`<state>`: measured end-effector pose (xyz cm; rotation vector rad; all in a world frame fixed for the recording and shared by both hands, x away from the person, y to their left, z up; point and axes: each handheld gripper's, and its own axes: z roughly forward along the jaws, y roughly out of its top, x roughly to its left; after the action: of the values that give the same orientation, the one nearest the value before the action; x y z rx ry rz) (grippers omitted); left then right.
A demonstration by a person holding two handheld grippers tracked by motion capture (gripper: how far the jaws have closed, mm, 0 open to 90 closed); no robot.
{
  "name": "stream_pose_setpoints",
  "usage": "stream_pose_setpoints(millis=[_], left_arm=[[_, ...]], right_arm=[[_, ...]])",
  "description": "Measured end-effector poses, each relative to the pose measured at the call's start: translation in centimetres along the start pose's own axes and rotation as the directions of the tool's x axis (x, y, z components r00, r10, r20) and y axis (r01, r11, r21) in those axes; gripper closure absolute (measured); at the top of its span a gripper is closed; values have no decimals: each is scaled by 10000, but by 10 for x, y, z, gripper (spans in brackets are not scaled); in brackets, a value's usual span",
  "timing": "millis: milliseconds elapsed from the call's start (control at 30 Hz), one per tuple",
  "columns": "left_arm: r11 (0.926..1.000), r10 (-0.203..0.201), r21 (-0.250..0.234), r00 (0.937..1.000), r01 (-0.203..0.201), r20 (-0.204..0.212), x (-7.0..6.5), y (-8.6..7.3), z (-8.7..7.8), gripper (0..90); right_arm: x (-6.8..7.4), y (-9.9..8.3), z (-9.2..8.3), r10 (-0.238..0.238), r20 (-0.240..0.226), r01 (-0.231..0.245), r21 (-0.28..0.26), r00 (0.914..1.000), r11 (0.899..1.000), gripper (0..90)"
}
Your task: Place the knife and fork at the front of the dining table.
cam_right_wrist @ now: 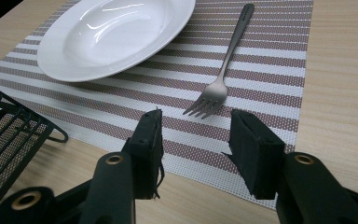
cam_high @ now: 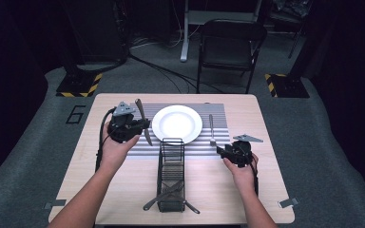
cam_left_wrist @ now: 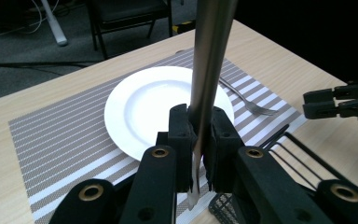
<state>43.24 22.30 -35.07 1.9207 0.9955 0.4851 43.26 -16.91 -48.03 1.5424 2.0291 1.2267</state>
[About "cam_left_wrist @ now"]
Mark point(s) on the grey striped placemat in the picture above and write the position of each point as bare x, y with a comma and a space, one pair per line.
59, 130

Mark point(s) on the metal fork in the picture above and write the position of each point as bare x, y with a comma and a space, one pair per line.
254, 108

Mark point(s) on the white round plate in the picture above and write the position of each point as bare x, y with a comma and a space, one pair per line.
143, 105

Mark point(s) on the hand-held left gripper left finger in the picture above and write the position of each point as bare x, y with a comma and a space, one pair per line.
181, 130

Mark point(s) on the black striped-edge base plate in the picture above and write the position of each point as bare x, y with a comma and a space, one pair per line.
183, 28

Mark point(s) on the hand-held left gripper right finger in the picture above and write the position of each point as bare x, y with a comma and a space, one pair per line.
222, 140

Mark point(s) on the black folding chair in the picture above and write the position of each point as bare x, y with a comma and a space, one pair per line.
130, 9

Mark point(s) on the white desk stand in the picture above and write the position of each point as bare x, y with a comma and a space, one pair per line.
54, 25

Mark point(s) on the metal table knife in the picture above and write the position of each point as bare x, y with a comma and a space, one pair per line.
211, 46

